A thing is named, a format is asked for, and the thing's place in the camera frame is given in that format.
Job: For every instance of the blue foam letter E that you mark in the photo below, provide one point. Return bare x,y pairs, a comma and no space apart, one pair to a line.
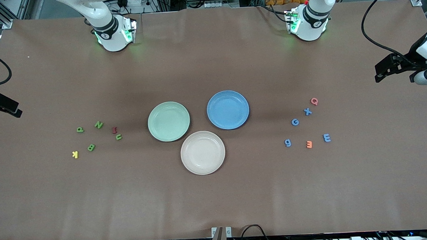
327,138

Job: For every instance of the blue foam letter G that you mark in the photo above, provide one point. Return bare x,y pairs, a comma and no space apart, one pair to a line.
292,122

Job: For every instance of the blue plate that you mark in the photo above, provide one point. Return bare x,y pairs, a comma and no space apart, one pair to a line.
227,110

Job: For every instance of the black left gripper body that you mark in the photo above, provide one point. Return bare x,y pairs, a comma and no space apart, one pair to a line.
408,61

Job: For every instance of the white power strip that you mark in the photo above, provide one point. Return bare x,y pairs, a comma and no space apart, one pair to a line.
134,0
215,4

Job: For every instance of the metal table edge bracket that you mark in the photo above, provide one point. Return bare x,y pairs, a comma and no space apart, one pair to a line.
218,238

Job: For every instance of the green foam letter B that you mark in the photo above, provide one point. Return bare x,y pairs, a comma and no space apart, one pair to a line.
89,147

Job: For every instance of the blue foam letter X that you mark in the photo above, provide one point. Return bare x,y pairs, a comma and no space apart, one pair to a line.
307,111

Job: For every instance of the pink foam letter Q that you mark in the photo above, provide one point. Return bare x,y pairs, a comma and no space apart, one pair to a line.
311,101

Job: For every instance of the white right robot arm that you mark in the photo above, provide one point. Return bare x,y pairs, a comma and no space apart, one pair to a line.
109,34

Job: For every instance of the green foam letter P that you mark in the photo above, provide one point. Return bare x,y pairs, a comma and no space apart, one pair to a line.
79,130

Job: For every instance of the yellow foam letter K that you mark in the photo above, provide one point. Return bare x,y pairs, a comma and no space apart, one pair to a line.
76,154

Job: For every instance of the green foam letter U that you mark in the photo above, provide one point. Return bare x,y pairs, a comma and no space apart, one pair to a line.
118,137

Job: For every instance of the light green plate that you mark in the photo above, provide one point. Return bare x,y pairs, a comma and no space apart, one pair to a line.
168,122

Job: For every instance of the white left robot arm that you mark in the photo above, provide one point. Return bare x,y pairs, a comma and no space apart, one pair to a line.
312,22

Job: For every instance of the pale pink plate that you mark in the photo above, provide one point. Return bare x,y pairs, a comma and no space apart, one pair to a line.
202,153

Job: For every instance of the blue foam lowercase g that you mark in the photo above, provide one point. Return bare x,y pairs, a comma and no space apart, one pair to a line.
289,142

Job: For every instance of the base connector box green light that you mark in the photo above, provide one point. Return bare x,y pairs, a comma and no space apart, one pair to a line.
130,30
292,21

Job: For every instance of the green foam letter N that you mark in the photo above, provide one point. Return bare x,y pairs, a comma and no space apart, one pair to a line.
98,124

